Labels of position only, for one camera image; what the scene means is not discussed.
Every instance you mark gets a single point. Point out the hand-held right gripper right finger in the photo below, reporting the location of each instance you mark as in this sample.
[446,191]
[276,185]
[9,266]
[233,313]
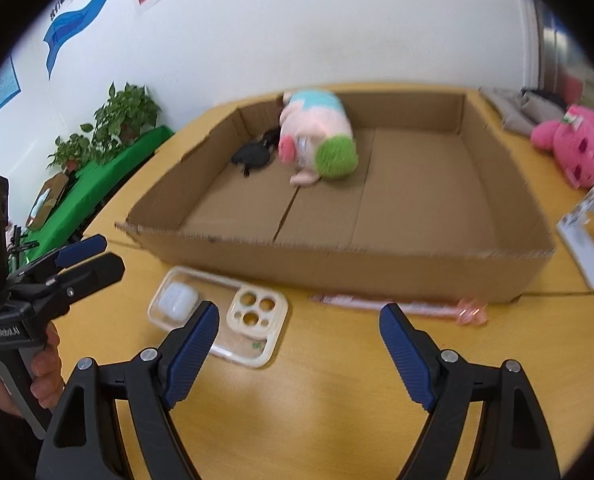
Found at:
[407,355]

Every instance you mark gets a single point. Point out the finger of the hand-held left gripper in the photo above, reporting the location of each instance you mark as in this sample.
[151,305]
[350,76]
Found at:
[97,272]
[82,251]

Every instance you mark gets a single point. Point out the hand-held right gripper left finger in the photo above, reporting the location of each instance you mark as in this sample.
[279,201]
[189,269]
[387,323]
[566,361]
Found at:
[192,355]

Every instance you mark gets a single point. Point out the white earbuds case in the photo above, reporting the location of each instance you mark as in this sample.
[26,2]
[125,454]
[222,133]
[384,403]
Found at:
[177,300]

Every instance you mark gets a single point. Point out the pink pen with bow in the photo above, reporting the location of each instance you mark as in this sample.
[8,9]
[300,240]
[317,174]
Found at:
[377,304]

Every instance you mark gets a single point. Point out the clear cream phone case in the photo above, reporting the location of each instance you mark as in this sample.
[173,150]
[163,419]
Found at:
[257,310]

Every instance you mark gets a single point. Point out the brown cardboard box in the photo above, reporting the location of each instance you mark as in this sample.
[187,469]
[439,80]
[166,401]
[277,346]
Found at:
[427,195]

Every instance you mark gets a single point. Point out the black sunglasses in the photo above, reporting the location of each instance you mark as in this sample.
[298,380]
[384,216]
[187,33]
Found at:
[254,156]

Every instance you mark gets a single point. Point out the pink pig plush toy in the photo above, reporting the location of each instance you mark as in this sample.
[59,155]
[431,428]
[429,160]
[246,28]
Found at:
[317,120]

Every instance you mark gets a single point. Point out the person's left hand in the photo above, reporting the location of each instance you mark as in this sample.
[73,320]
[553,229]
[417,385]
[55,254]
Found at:
[47,370]

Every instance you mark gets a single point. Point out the small brown cardboard carton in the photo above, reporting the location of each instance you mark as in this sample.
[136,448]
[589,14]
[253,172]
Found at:
[49,200]

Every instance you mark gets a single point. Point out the small potted green plant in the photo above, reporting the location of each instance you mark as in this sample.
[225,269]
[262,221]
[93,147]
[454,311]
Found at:
[72,152]

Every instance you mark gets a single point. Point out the green cloth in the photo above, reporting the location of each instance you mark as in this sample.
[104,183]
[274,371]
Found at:
[122,160]

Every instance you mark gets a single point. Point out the large potted green plant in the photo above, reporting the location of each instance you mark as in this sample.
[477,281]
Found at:
[124,115]

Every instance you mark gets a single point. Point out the white phone stand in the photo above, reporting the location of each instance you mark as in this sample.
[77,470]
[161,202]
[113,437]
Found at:
[584,250]

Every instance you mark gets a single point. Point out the grey cloth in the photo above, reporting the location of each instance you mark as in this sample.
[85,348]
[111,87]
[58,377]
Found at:
[512,112]

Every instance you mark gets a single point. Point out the bright pink plush toy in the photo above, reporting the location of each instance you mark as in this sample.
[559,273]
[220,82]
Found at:
[577,145]

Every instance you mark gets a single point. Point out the blue wall poster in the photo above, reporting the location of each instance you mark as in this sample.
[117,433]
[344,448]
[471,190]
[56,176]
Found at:
[2,87]

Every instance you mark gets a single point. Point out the blue ribbon wall decal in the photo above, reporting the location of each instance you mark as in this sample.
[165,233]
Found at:
[72,22]

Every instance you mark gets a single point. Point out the window frame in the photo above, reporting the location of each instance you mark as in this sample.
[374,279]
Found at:
[552,50]

